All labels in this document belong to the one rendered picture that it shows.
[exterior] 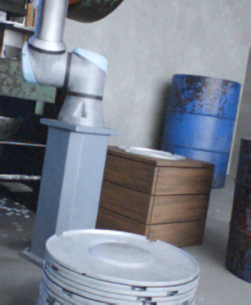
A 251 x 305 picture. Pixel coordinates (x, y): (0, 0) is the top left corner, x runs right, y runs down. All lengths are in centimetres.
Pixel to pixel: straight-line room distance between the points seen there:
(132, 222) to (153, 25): 271
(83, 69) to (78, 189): 37
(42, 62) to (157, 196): 68
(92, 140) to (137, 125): 277
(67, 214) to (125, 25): 279
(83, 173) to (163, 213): 49
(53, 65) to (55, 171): 32
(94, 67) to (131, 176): 53
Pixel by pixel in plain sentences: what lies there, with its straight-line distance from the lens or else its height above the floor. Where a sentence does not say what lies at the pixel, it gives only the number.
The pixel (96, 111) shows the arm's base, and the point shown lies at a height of 50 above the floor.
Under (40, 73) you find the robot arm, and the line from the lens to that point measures 146.
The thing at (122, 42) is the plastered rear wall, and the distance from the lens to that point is 404.
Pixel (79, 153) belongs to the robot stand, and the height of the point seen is 37.
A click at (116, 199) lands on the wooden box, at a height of 16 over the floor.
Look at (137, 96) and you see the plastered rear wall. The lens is 417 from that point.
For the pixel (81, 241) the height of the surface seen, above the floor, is 24.
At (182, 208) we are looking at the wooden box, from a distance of 192.
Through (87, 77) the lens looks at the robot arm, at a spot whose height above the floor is 60.
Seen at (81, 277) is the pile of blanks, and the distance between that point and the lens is 80.
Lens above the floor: 52
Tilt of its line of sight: 3 degrees down
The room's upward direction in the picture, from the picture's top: 9 degrees clockwise
